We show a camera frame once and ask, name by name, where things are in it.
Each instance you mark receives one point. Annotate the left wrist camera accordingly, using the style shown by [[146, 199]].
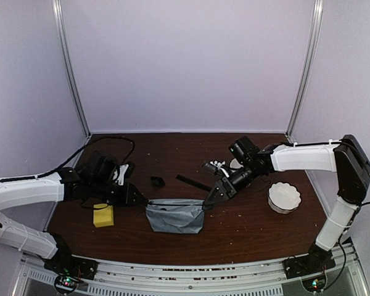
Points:
[[123, 172]]

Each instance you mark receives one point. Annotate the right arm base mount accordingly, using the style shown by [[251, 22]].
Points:
[[316, 260]]

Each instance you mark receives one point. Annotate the aluminium corner post right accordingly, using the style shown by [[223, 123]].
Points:
[[313, 39]]

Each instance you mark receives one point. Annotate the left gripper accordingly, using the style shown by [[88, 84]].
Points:
[[126, 199]]

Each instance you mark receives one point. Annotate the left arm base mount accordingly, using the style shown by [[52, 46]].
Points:
[[65, 263]]

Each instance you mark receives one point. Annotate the aluminium corner post left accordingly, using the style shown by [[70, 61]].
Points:
[[69, 71]]

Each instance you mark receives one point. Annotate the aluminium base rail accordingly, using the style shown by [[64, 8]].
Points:
[[267, 277]]

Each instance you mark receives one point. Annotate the yellow sponge block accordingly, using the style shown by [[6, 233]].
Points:
[[103, 215]]

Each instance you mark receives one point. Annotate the white round bowl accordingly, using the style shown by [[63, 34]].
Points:
[[234, 164]]

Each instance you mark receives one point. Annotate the white scalloped bowl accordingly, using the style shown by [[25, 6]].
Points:
[[283, 198]]

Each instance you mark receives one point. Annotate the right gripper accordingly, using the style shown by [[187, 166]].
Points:
[[227, 191]]

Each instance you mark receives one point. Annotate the grey drawstring pouch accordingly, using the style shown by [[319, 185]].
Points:
[[176, 216]]

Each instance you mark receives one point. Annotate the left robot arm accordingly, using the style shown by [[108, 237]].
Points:
[[102, 177]]

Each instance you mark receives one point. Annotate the aluminium corner post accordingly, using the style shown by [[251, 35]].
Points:
[[69, 71], [313, 39]]

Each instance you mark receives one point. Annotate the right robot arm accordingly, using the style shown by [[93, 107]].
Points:
[[344, 158]]

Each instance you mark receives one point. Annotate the black clipper guard comb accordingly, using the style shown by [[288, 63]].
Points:
[[157, 181]]

